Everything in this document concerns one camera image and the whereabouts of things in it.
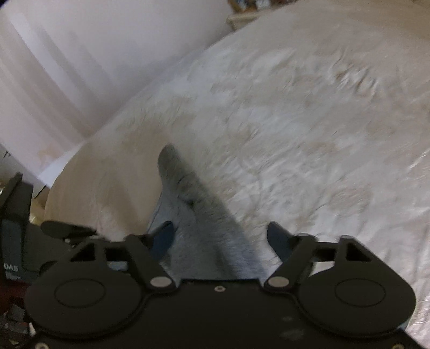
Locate grey-blue sweatpants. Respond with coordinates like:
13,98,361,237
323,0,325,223
149,145,266,280

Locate white floral bedspread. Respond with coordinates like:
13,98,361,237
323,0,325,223
45,1,429,346

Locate left white nightstand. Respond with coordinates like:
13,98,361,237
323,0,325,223
226,11,266,31

